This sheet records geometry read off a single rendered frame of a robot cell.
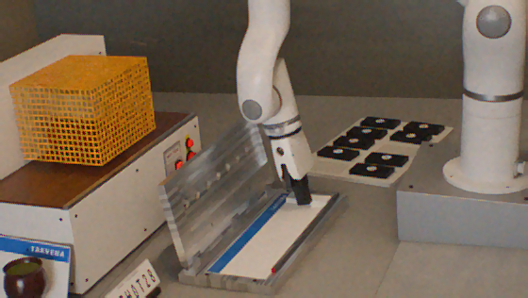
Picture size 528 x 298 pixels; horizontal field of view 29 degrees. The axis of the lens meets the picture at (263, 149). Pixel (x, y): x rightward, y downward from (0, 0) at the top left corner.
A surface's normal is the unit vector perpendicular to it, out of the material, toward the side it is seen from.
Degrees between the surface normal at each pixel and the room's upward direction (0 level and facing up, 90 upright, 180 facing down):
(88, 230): 90
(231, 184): 79
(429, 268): 0
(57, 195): 0
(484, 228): 90
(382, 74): 90
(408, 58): 90
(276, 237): 0
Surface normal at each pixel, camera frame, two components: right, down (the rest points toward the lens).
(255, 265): -0.08, -0.93
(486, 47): -0.31, 0.84
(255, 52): -0.33, -0.35
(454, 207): -0.32, 0.36
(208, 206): 0.88, -0.11
